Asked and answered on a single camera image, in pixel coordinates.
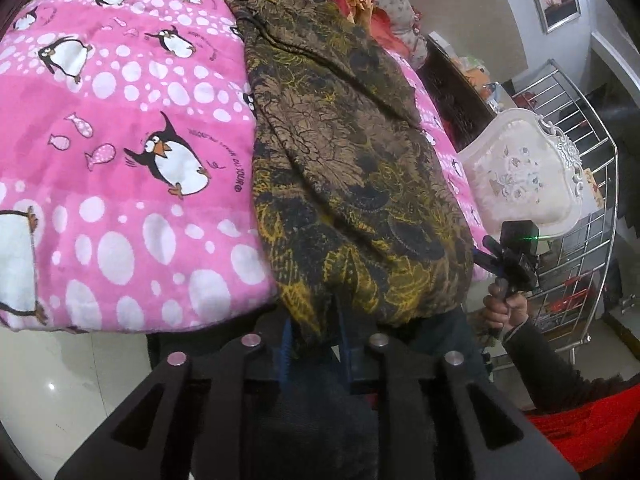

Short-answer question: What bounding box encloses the metal wire rack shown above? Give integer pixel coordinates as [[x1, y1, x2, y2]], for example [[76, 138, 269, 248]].
[[510, 58, 622, 361]]

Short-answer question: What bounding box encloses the pile of small household goods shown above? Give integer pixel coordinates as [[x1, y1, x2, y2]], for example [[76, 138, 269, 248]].
[[450, 52, 511, 111]]

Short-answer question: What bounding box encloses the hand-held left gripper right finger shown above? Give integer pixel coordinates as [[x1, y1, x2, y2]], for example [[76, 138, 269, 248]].
[[336, 299, 578, 480]]

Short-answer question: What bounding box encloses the brown floral shirt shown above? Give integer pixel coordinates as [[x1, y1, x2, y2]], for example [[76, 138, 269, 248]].
[[222, 0, 476, 356]]

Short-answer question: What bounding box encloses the person's right forearm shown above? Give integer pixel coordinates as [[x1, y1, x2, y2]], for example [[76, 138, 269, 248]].
[[500, 310, 640, 411]]

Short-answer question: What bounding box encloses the white ornate chair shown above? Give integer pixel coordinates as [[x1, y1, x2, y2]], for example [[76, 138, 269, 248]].
[[459, 107, 586, 241]]

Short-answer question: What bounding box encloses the pink penguin blanket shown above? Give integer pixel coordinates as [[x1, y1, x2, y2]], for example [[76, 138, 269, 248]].
[[0, 0, 496, 333]]

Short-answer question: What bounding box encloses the dark wooden bedside cabinet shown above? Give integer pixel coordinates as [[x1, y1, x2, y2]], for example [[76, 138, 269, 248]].
[[415, 34, 506, 153]]

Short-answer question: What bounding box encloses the person's right hand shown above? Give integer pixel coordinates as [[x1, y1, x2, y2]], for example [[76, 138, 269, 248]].
[[482, 280, 529, 337]]

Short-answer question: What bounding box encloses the dark cloth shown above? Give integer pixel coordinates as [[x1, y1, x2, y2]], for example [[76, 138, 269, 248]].
[[250, 350, 382, 480]]

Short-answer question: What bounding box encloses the red orange floral quilt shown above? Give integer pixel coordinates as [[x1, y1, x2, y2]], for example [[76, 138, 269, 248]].
[[272, 0, 418, 56]]

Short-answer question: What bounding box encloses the red plastic stool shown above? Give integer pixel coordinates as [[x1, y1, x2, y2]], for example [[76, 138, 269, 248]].
[[525, 375, 640, 456]]

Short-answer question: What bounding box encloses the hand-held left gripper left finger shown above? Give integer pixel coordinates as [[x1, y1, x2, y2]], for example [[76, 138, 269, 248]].
[[54, 317, 296, 480]]

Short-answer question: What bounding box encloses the grey patterned pillow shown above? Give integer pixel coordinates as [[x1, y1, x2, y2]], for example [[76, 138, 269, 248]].
[[357, 0, 430, 68]]

